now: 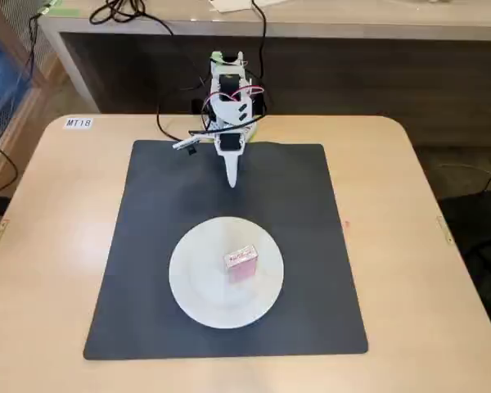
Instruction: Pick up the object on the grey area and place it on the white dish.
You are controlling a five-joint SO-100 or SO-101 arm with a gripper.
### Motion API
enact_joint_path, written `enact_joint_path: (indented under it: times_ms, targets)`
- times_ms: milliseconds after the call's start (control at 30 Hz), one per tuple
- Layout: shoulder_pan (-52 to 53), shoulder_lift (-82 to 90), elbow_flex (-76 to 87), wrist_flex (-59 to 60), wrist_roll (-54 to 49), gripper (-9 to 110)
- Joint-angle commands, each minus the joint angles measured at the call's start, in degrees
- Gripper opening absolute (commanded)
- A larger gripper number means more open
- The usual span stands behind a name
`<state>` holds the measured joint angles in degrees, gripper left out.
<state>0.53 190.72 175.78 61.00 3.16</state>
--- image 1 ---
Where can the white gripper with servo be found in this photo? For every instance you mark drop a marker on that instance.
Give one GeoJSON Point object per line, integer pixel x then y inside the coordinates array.
{"type": "Point", "coordinates": [230, 144]}

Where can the small pink printed box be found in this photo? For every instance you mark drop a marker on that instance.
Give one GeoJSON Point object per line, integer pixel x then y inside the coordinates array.
{"type": "Point", "coordinates": [241, 266]}

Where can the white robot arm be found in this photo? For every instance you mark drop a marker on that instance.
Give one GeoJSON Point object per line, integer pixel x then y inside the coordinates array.
{"type": "Point", "coordinates": [229, 106]}

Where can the white round dish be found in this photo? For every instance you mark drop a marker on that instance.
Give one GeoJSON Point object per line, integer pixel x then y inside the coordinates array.
{"type": "Point", "coordinates": [204, 286]}

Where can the dark grey mat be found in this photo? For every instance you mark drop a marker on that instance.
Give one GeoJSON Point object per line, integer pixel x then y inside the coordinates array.
{"type": "Point", "coordinates": [147, 245]}

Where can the white MT18 label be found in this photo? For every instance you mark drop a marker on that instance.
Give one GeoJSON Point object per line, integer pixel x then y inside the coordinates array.
{"type": "Point", "coordinates": [78, 123]}

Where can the white papers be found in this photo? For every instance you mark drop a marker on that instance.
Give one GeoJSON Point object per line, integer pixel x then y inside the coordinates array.
{"type": "Point", "coordinates": [237, 4]}

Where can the long beige desk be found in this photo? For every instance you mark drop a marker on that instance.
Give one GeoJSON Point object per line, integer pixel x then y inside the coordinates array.
{"type": "Point", "coordinates": [352, 24]}

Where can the green tape strip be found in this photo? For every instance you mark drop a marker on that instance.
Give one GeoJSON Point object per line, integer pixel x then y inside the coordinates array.
{"type": "Point", "coordinates": [65, 10]}

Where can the blue plastic bin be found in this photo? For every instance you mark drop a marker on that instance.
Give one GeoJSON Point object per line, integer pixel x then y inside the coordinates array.
{"type": "Point", "coordinates": [0, 69]}

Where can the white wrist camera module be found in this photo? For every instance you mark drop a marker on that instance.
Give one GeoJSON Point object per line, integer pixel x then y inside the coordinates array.
{"type": "Point", "coordinates": [186, 145]}

